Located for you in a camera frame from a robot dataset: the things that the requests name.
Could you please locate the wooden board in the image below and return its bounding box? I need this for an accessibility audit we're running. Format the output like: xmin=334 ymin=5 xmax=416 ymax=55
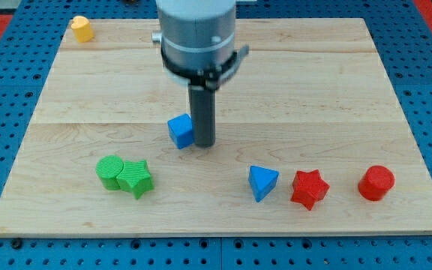
xmin=0 ymin=18 xmax=432 ymax=239

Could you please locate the black clamp ring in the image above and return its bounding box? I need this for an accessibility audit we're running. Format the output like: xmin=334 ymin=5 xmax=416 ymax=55
xmin=160 ymin=44 xmax=250 ymax=92

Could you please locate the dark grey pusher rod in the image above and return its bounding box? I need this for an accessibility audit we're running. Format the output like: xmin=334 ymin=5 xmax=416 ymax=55
xmin=188 ymin=85 xmax=215 ymax=148

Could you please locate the red star block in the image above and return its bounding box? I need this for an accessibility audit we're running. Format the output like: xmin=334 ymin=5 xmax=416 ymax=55
xmin=290 ymin=169 xmax=330 ymax=211

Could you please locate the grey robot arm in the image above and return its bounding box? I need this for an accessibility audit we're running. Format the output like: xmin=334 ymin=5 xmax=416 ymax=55
xmin=156 ymin=0 xmax=236 ymax=148

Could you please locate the blue triangle block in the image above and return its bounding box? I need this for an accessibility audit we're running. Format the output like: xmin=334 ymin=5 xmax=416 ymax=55
xmin=248 ymin=165 xmax=279 ymax=203

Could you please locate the blue cube block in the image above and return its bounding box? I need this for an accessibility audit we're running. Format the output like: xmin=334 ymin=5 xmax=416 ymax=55
xmin=167 ymin=113 xmax=194 ymax=149

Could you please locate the red cylinder block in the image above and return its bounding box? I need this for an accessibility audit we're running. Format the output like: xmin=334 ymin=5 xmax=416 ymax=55
xmin=358 ymin=165 xmax=395 ymax=201

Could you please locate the green cylinder block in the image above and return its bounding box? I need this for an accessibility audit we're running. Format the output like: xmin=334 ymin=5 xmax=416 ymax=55
xmin=95 ymin=155 xmax=124 ymax=191

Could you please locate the green star block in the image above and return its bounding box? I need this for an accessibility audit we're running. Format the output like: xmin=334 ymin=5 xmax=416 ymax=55
xmin=116 ymin=160 xmax=154 ymax=200

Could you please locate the yellow heart block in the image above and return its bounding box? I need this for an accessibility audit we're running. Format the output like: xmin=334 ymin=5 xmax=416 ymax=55
xmin=70 ymin=15 xmax=95 ymax=43

